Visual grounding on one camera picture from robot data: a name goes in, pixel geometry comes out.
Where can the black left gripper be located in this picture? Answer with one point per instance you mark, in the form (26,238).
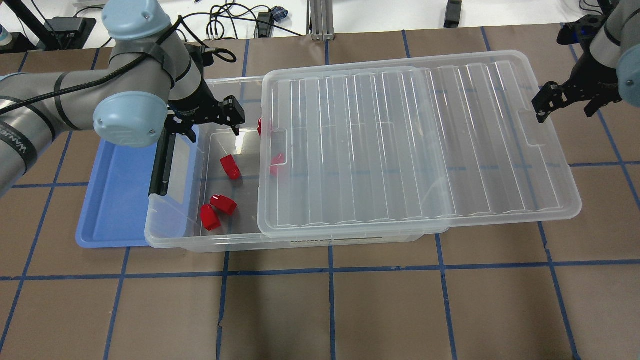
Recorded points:
(194,101)

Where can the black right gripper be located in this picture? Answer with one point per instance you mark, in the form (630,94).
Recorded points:
(586,80)

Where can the clear plastic box lid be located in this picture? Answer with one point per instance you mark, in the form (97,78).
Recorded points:
(504,167)

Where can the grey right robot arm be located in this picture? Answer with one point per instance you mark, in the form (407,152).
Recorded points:
(612,39)

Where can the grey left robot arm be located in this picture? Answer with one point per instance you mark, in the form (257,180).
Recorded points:
(154,83)

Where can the clear plastic storage box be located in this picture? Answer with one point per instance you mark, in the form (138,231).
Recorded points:
(338,156)

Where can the blue plastic tray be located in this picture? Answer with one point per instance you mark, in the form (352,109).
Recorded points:
(119,211)

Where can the black device on table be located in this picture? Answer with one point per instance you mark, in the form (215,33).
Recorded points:
(453,13)

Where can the black power adapter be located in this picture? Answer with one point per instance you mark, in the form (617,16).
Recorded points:
(71,33)

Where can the black box latch handle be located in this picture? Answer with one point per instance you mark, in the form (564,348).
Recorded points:
(162,165)

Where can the aluminium frame post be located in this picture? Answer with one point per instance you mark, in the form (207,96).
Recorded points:
(320,14)

